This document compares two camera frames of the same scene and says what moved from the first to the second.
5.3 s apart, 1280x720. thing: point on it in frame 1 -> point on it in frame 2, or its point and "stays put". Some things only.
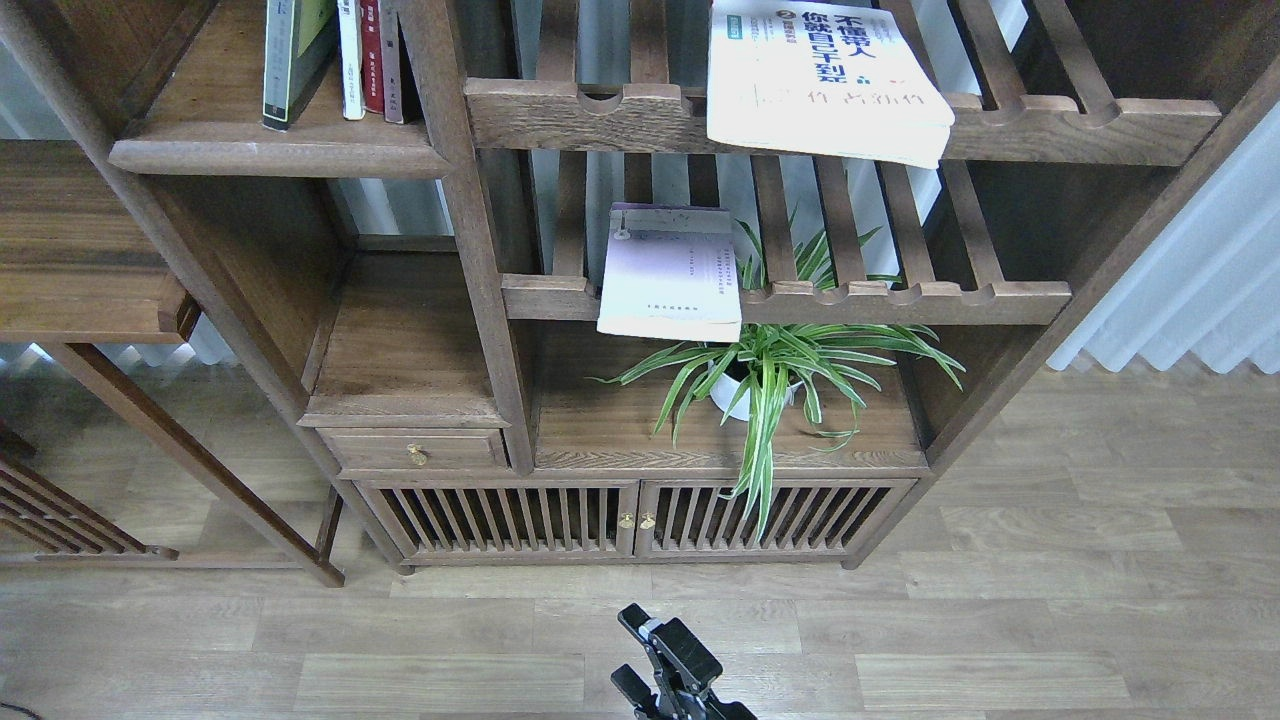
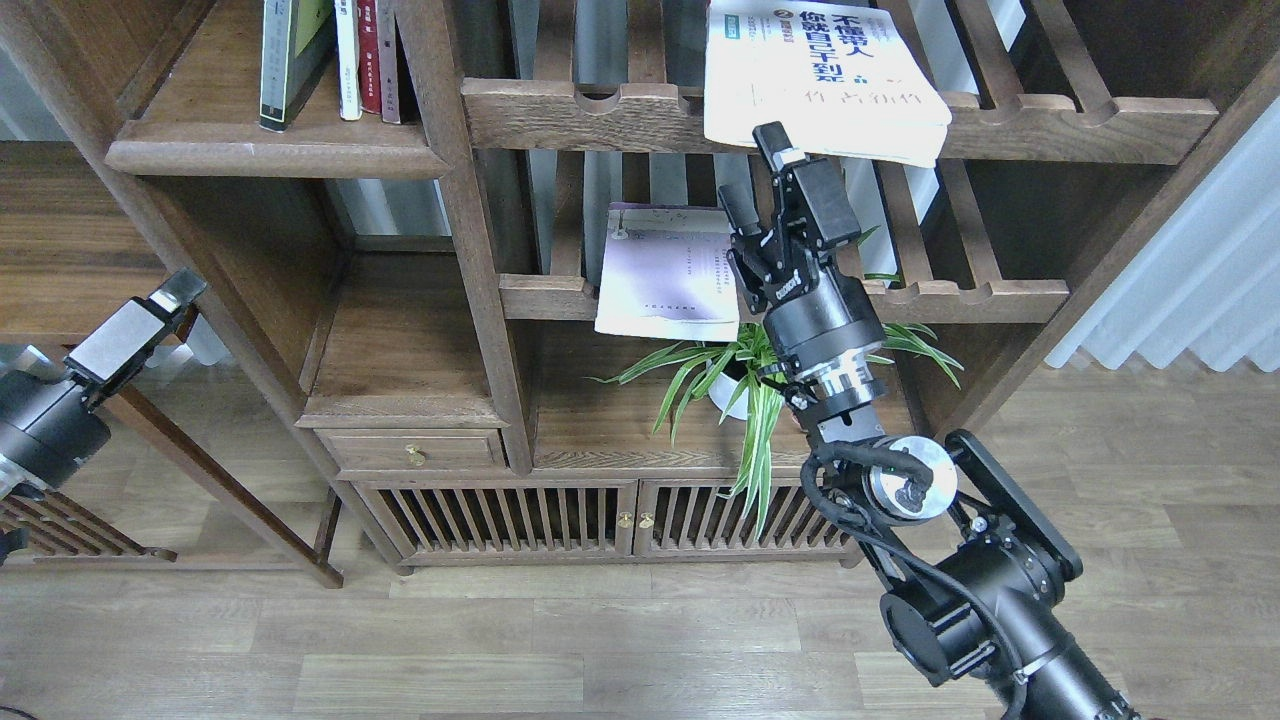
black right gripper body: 692,705 -> 818,318
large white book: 842,77 stays put
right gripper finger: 629,683 -> 740,209
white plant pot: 728,389 stays put
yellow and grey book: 298,34 stays put
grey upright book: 392,81 stays put
